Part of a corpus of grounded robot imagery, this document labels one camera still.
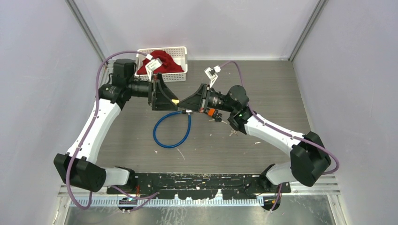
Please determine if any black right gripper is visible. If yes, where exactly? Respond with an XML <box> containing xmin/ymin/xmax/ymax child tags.
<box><xmin>177</xmin><ymin>82</ymin><xmax>237</xmax><ymax>113</ymax></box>

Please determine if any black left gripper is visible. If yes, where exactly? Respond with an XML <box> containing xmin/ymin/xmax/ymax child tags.
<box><xmin>127</xmin><ymin>72</ymin><xmax>178</xmax><ymax>110</ymax></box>

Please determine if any blue cable lock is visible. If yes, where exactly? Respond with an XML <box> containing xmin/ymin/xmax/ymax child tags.
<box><xmin>152</xmin><ymin>110</ymin><xmax>193</xmax><ymax>149</ymax></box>

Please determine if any orange black padlock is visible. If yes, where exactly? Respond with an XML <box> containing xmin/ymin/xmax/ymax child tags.
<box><xmin>207</xmin><ymin>108</ymin><xmax>216</xmax><ymax>117</ymax></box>

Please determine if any black headed key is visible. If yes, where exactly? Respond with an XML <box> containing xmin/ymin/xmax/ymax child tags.
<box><xmin>209</xmin><ymin>113</ymin><xmax>228</xmax><ymax>124</ymax></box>

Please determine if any small silver key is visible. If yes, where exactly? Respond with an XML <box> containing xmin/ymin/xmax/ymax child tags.
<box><xmin>229</xmin><ymin>129</ymin><xmax>237</xmax><ymax>137</ymax></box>

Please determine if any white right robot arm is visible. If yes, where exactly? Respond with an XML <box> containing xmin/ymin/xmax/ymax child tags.
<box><xmin>177</xmin><ymin>84</ymin><xmax>331</xmax><ymax>193</ymax></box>

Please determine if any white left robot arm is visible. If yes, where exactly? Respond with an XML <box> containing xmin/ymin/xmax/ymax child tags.
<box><xmin>54</xmin><ymin>59</ymin><xmax>178</xmax><ymax>194</ymax></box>

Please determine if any red cloth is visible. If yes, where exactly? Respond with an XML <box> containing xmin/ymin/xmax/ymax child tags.
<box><xmin>137</xmin><ymin>50</ymin><xmax>184</xmax><ymax>75</ymax></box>

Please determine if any white perforated plastic basket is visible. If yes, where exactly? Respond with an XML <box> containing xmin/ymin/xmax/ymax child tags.
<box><xmin>138</xmin><ymin>46</ymin><xmax>188</xmax><ymax>82</ymax></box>

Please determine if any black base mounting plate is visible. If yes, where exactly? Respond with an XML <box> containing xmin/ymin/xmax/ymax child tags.
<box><xmin>107</xmin><ymin>173</ymin><xmax>291</xmax><ymax>200</ymax></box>

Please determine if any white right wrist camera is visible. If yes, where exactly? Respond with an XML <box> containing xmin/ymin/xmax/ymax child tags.
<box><xmin>204</xmin><ymin>66</ymin><xmax>221</xmax><ymax>88</ymax></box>

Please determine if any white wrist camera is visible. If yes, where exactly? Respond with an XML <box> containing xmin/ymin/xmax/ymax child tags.
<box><xmin>204</xmin><ymin>66</ymin><xmax>221</xmax><ymax>88</ymax></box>
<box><xmin>145</xmin><ymin>54</ymin><xmax>162</xmax><ymax>81</ymax></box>

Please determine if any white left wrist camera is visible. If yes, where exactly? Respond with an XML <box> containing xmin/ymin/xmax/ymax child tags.
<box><xmin>145</xmin><ymin>54</ymin><xmax>162</xmax><ymax>81</ymax></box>

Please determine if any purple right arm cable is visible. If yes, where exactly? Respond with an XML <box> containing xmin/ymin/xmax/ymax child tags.
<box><xmin>217</xmin><ymin>60</ymin><xmax>340</xmax><ymax>212</ymax></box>

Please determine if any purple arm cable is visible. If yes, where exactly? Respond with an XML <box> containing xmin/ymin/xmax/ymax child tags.
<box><xmin>65</xmin><ymin>51</ymin><xmax>159</xmax><ymax>212</ymax></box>
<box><xmin>217</xmin><ymin>60</ymin><xmax>340</xmax><ymax>212</ymax></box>

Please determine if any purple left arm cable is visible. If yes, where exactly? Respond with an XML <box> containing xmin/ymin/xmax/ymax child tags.
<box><xmin>65</xmin><ymin>51</ymin><xmax>159</xmax><ymax>212</ymax></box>

